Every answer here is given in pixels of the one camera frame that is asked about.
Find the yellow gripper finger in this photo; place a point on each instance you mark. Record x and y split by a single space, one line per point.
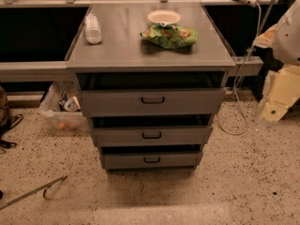
280 92

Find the grey top drawer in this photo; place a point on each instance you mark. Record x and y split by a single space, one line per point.
150 102

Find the grey drawer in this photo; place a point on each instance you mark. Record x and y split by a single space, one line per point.
150 102
150 160
144 136

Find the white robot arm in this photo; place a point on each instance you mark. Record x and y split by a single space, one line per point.
284 37

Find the grey drawer cabinet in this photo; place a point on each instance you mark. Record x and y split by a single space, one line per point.
125 61

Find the grey middle drawer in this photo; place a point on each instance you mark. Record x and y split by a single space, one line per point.
144 136

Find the grey bottom drawer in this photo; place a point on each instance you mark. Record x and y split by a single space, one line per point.
150 160

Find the green chip bag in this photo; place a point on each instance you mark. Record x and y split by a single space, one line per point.
170 36

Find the white paper bowl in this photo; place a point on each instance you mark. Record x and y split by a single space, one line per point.
164 17

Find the clear plastic storage bin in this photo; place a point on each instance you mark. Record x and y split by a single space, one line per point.
61 107

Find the dark backpack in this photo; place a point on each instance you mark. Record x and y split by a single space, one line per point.
7 121

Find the metal rod with hook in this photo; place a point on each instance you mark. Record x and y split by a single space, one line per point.
28 194

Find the grey side rail bracket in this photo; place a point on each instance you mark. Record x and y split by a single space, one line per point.
251 67

